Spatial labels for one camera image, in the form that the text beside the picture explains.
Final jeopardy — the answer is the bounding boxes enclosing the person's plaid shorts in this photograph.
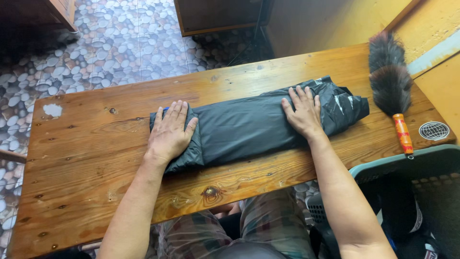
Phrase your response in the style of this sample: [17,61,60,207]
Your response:
[145,187,317,259]

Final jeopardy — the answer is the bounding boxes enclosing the dark grey raincoat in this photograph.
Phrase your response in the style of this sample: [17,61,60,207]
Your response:
[149,75,370,175]

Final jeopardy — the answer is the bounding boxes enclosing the black tripod stand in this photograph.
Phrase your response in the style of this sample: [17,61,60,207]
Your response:
[226,0,274,67]

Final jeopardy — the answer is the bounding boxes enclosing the feather duster with orange handle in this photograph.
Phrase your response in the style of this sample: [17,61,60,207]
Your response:
[368,31,414,159]

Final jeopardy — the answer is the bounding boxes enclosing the dark wooden cabinet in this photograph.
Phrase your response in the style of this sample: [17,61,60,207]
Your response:
[173,0,274,37]

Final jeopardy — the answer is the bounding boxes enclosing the dark clothes in basket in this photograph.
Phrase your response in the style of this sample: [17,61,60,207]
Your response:
[356,169,460,259]

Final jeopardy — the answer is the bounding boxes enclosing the person's left hand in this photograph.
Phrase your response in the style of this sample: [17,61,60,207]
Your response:
[147,100,199,163]

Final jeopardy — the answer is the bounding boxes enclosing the round globe sticker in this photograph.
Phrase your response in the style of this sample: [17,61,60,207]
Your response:
[419,122,450,141]

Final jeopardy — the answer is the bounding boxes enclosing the brown wooden furniture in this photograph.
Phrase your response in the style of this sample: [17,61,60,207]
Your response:
[0,0,79,34]

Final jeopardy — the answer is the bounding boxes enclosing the person's right hand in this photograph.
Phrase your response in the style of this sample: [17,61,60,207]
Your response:
[281,86,325,140]

